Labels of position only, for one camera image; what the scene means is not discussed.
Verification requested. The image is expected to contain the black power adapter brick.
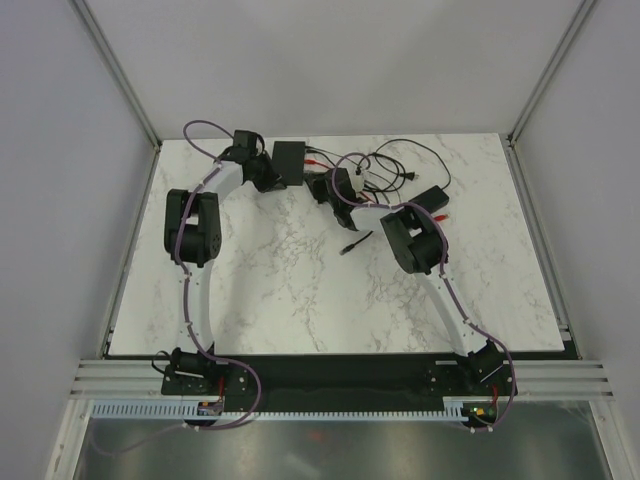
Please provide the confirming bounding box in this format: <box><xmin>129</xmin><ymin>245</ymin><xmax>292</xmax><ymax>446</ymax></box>
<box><xmin>411</xmin><ymin>185</ymin><xmax>450</xmax><ymax>214</ymax></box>

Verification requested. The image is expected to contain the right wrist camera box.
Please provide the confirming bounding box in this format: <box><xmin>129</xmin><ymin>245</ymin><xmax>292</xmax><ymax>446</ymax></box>
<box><xmin>331</xmin><ymin>168</ymin><xmax>364</xmax><ymax>203</ymax></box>

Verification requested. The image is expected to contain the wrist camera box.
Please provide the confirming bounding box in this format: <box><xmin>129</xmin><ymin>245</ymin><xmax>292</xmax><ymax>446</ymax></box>
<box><xmin>232</xmin><ymin>129</ymin><xmax>265</xmax><ymax>156</ymax></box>
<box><xmin>331</xmin><ymin>168</ymin><xmax>364</xmax><ymax>203</ymax></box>

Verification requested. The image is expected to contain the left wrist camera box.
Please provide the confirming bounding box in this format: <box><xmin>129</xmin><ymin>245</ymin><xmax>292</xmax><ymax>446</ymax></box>
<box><xmin>232</xmin><ymin>129</ymin><xmax>265</xmax><ymax>156</ymax></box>

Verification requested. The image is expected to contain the aluminium front rail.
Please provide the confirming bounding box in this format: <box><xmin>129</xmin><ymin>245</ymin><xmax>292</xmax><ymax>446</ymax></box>
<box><xmin>70</xmin><ymin>360</ymin><xmax>613</xmax><ymax>401</ymax></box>

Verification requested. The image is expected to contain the black ethernet cable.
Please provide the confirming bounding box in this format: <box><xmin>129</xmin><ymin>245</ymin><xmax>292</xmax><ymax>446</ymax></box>
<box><xmin>341</xmin><ymin>230</ymin><xmax>374</xmax><ymax>257</ymax></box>

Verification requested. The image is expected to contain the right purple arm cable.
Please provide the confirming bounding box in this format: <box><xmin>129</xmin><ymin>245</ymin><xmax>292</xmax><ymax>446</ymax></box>
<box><xmin>331</xmin><ymin>153</ymin><xmax>518</xmax><ymax>434</ymax></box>

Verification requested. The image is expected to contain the right aluminium frame post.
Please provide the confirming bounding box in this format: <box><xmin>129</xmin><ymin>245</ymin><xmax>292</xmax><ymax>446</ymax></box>
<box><xmin>502</xmin><ymin>0</ymin><xmax>599</xmax><ymax>148</ymax></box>

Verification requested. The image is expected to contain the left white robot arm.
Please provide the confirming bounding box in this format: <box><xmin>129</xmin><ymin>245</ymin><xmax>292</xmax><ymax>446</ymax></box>
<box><xmin>164</xmin><ymin>148</ymin><xmax>284</xmax><ymax>360</ymax></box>

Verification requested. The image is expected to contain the black power cord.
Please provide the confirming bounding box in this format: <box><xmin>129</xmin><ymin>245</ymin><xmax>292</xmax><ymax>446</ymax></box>
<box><xmin>349</xmin><ymin>138</ymin><xmax>453</xmax><ymax>196</ymax></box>

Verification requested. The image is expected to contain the left aluminium frame post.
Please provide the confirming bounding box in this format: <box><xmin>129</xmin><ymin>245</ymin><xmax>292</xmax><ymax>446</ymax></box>
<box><xmin>68</xmin><ymin>0</ymin><xmax>162</xmax><ymax>153</ymax></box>

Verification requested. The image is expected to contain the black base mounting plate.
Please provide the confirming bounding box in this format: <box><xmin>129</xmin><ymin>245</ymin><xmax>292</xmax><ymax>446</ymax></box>
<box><xmin>161</xmin><ymin>351</ymin><xmax>517</xmax><ymax>411</ymax></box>

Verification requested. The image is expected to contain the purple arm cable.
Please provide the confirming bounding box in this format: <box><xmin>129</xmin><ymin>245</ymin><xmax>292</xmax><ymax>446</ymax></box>
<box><xmin>331</xmin><ymin>153</ymin><xmax>518</xmax><ymax>434</ymax></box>
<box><xmin>89</xmin><ymin>119</ymin><xmax>265</xmax><ymax>455</ymax></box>

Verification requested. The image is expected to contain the black network switch box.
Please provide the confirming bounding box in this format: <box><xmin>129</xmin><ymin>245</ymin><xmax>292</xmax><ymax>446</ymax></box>
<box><xmin>272</xmin><ymin>141</ymin><xmax>306</xmax><ymax>186</ymax></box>

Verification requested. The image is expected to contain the white slotted cable duct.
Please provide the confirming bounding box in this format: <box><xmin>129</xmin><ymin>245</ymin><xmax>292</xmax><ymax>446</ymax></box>
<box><xmin>90</xmin><ymin>399</ymin><xmax>496</xmax><ymax>422</ymax></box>

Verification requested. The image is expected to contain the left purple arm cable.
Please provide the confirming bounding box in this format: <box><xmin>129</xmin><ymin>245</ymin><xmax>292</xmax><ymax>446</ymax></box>
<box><xmin>89</xmin><ymin>119</ymin><xmax>265</xmax><ymax>455</ymax></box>

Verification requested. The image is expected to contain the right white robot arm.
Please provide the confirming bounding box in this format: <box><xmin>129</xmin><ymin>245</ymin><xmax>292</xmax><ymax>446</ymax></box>
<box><xmin>303</xmin><ymin>168</ymin><xmax>505</xmax><ymax>394</ymax></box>

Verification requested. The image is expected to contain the aluminium frame post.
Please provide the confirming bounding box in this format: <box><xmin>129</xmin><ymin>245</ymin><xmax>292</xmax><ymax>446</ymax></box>
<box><xmin>502</xmin><ymin>0</ymin><xmax>599</xmax><ymax>148</ymax></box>
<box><xmin>68</xmin><ymin>0</ymin><xmax>162</xmax><ymax>153</ymax></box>

